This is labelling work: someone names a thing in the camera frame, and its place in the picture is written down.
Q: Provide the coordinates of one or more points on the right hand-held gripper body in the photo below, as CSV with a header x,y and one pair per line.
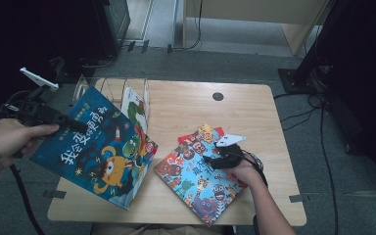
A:
x,y
228,158

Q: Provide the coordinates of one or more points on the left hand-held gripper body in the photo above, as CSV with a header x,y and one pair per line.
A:
x,y
32,112

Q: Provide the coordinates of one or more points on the colourful animals picture book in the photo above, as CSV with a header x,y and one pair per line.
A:
x,y
192,182

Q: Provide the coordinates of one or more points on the red picture book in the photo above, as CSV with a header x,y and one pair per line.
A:
x,y
189,137

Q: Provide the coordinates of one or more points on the blue monster picture book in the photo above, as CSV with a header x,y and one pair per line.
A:
x,y
94,153

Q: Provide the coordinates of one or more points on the clear acrylic book rack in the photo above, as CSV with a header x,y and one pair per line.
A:
x,y
111,86

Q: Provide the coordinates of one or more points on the white caterpillar picture book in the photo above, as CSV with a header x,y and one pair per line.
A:
x,y
135,109

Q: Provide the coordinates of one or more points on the person's right hand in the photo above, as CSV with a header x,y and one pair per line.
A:
x,y
249,174

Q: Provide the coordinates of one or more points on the person's left hand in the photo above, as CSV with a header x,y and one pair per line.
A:
x,y
13,140

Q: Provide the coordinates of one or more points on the dark round table grommet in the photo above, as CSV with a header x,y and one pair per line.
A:
x,y
218,96

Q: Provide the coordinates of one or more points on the grey floor tape strip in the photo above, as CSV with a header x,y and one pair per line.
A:
x,y
299,198
55,194

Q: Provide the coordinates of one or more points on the dark curtain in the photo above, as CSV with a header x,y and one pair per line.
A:
x,y
365,65
19,39

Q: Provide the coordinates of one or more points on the black floor tape strip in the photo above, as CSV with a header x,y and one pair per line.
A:
x,y
169,48
131,46
145,46

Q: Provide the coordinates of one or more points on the black computer tower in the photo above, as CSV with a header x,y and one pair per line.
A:
x,y
114,19

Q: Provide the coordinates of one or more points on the light wooden cabinet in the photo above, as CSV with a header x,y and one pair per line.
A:
x,y
241,8

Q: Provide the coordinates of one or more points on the black stand base plate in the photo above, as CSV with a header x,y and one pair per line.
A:
x,y
293,80

